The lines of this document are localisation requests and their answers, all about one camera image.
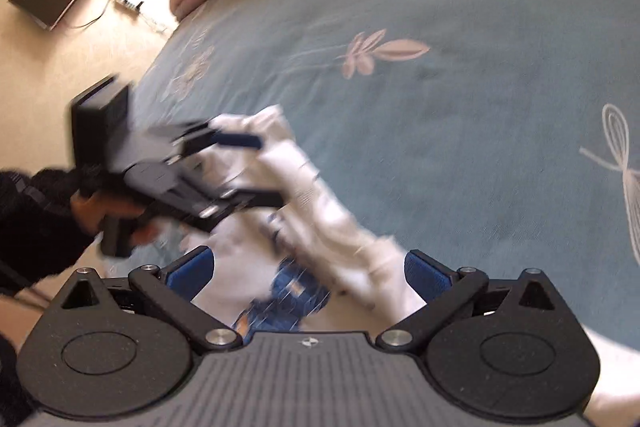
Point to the blue floral bed sheet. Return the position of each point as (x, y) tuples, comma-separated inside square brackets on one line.
[(450, 107)]

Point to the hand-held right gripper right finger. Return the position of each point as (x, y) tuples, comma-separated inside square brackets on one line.
[(425, 274)]

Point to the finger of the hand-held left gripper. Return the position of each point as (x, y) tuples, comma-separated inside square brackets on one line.
[(255, 199), (235, 140)]

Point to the white long-sleeved printed shirt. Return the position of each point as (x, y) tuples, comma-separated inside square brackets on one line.
[(325, 217)]

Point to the person's left hand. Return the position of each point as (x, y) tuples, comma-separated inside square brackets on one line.
[(87, 209)]

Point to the person's left forearm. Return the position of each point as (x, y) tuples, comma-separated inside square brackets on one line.
[(35, 227)]

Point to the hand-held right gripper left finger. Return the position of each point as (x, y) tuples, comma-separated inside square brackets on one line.
[(192, 272)]

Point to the person's black clothing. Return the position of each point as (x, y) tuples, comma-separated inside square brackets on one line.
[(7, 372)]

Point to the white power strip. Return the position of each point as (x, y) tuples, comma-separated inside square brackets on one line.
[(127, 5)]

